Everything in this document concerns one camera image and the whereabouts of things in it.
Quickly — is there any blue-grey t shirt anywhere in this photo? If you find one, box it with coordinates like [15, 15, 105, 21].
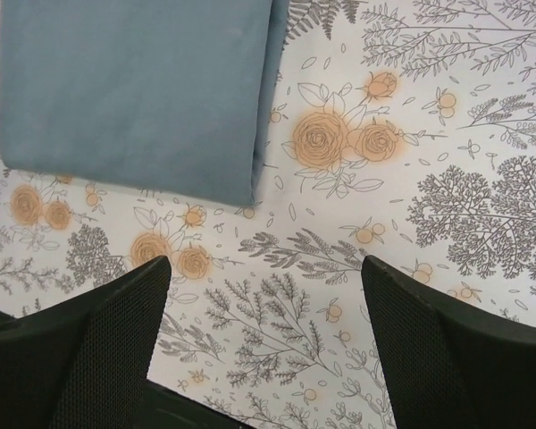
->
[0, 1, 289, 206]

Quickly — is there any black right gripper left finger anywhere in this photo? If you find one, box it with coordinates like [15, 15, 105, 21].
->
[0, 257, 172, 428]

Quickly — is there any floral table mat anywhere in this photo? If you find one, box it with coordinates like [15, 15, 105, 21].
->
[0, 1, 536, 428]

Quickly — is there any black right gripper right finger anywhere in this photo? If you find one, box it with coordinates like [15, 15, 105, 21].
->
[361, 256, 536, 428]

